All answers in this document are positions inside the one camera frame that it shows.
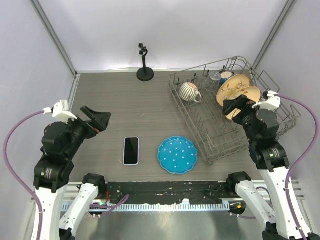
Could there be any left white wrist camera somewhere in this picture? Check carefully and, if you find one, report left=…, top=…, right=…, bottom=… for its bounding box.
left=43, top=100, right=78, bottom=124

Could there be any smartphone with lilac case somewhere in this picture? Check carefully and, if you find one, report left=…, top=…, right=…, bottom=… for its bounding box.
left=123, top=136, right=140, bottom=166

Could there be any striped white mug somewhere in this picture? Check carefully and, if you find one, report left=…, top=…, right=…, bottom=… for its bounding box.
left=178, top=82, right=202, bottom=103

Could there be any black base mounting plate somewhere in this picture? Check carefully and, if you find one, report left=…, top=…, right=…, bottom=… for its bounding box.
left=96, top=181, right=239, bottom=205

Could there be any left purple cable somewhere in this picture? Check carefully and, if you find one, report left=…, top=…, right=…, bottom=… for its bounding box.
left=3, top=110, right=46, bottom=240

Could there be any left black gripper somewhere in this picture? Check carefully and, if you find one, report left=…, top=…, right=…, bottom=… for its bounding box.
left=64, top=104, right=112, bottom=157

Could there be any white slotted cable duct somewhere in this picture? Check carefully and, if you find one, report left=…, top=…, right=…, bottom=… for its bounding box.
left=61, top=201, right=230, bottom=212

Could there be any grey wire dish rack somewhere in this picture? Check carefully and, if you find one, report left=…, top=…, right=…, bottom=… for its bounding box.
left=168, top=55, right=302, bottom=166

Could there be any front tan decorated plate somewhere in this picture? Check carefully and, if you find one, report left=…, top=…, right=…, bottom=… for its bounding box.
left=226, top=86, right=261, bottom=120

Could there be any black phone stand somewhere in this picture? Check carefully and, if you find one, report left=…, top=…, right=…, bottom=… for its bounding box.
left=136, top=43, right=155, bottom=82

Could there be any rear tan decorated plate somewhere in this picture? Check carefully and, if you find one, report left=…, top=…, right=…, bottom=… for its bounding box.
left=216, top=74, right=251, bottom=106

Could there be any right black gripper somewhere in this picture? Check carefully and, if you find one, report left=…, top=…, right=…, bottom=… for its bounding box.
left=222, top=93, right=260, bottom=143

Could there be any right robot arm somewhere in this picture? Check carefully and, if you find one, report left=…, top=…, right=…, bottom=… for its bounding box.
left=223, top=93, right=320, bottom=240

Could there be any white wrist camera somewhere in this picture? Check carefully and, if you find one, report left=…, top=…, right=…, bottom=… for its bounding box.
left=252, top=90, right=281, bottom=111
left=43, top=100, right=78, bottom=124

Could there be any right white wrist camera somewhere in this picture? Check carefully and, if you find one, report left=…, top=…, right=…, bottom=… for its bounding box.
left=252, top=90, right=281, bottom=111

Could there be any blue ceramic cup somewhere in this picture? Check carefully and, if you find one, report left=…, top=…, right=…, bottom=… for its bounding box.
left=219, top=71, right=234, bottom=86

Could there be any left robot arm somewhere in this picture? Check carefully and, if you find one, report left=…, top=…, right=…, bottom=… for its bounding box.
left=32, top=106, right=112, bottom=240

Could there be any clear drinking glass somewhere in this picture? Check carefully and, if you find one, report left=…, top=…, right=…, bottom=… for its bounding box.
left=203, top=71, right=222, bottom=92

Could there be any tan decorated plate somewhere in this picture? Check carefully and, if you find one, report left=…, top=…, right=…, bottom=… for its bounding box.
left=216, top=74, right=251, bottom=106
left=226, top=86, right=261, bottom=120

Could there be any blue polka dot plate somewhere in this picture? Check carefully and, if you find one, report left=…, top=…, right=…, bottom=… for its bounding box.
left=157, top=136, right=198, bottom=175

